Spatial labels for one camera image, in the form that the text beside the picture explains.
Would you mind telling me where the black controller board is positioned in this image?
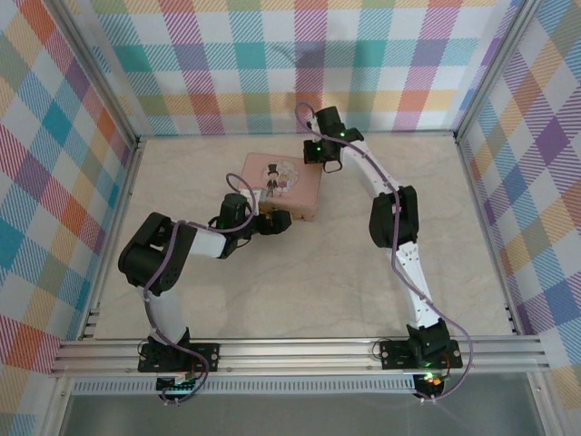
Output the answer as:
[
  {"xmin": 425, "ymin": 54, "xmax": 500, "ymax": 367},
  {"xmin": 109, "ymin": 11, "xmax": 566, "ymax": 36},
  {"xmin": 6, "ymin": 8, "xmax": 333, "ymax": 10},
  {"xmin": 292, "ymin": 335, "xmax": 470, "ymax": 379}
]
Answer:
[
  {"xmin": 415, "ymin": 372, "xmax": 451, "ymax": 397},
  {"xmin": 156, "ymin": 372, "xmax": 204, "ymax": 394}
]

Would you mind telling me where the thin aluminium wall rail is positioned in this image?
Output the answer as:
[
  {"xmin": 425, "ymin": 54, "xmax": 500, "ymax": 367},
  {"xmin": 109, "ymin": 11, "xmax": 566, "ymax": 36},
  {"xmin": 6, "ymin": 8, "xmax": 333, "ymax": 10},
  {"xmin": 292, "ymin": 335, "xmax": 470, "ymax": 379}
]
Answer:
[{"xmin": 135, "ymin": 129, "xmax": 459, "ymax": 141}]

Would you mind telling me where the wide aluminium mounting rail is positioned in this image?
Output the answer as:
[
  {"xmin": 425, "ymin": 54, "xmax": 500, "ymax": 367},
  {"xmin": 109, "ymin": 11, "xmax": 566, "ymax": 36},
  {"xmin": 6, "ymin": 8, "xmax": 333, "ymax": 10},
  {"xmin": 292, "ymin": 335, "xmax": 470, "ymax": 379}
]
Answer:
[{"xmin": 48, "ymin": 336, "xmax": 551, "ymax": 379}]

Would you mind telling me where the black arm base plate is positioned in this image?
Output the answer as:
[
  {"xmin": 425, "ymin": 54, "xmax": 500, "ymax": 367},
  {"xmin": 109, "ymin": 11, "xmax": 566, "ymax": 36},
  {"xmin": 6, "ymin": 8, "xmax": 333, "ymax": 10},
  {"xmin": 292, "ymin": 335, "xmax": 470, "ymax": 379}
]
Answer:
[
  {"xmin": 379, "ymin": 339, "xmax": 463, "ymax": 370},
  {"xmin": 137, "ymin": 342, "xmax": 222, "ymax": 373}
]

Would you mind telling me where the aluminium side rail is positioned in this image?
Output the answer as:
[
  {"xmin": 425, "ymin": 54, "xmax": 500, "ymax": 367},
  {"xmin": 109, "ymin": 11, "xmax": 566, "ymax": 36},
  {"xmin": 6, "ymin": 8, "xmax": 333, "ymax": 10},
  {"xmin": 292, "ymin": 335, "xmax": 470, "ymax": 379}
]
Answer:
[{"xmin": 79, "ymin": 135, "xmax": 147, "ymax": 342}]

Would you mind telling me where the grey slotted cable duct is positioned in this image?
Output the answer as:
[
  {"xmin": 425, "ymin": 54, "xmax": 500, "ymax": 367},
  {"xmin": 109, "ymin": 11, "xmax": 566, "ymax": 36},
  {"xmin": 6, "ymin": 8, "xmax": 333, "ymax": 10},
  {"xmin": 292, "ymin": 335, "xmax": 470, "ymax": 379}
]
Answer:
[{"xmin": 72, "ymin": 380, "xmax": 417, "ymax": 395}]

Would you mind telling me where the pink illustrated tin box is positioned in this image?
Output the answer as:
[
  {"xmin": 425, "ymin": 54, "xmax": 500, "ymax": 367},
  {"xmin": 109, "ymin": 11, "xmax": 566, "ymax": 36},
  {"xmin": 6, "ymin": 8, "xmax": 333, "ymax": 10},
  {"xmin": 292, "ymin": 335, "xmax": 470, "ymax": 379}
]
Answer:
[{"xmin": 239, "ymin": 153, "xmax": 325, "ymax": 223}]

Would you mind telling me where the aluminium frame post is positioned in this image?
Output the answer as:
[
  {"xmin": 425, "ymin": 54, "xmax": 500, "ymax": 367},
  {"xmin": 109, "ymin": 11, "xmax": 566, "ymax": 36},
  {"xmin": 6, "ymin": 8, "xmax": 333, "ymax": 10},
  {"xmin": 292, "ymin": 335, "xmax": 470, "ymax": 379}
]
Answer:
[
  {"xmin": 53, "ymin": 0, "xmax": 146, "ymax": 151},
  {"xmin": 452, "ymin": 0, "xmax": 539, "ymax": 144}
]

